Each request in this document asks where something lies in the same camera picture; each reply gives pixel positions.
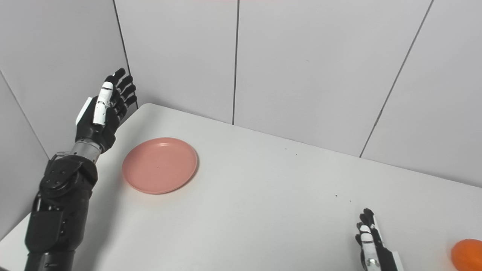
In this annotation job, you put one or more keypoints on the pink round plate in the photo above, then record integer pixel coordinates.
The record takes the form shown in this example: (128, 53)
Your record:
(159, 165)

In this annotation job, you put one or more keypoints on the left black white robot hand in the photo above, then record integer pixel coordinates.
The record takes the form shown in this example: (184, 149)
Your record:
(101, 113)

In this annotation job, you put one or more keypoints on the orange fruit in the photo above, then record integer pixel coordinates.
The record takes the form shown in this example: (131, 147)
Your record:
(467, 255)

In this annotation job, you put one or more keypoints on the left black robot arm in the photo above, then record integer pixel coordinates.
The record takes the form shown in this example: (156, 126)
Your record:
(60, 210)

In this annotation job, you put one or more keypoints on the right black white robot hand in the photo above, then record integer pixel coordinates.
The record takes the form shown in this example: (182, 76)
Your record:
(372, 244)

